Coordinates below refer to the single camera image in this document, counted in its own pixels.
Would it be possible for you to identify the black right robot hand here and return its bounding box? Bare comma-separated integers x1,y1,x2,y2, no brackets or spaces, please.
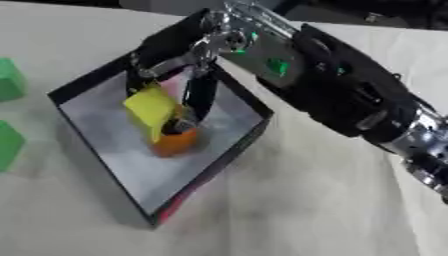
124,7,223,136

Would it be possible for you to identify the yellow block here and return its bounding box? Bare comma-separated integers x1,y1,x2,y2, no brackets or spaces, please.
120,83,179,144

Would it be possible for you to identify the black box with white inside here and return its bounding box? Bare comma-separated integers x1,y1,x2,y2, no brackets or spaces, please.
47,49,277,228

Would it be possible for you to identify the orange block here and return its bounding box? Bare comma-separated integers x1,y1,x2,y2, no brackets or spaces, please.
150,127,200,158

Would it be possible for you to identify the green block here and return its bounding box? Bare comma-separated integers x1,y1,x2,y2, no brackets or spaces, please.
0,57,28,102
0,119,28,173

